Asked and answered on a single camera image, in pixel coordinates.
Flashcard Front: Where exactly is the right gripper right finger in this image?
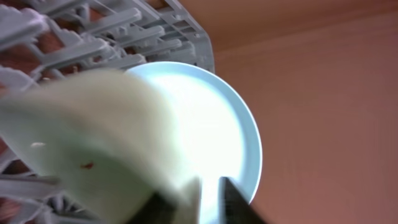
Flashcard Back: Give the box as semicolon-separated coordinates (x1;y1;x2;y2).
219;177;267;224

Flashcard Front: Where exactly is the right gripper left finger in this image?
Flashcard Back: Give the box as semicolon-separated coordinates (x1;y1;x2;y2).
126;193;177;224

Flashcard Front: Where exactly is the light blue plate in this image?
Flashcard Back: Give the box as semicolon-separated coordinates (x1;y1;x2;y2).
128;62;262;223

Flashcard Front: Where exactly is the green bowl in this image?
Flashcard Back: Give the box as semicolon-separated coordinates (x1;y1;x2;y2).
1;69;200;223

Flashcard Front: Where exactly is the grey dishwasher rack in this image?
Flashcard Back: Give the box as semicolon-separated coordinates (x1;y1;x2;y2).
1;1;215;223

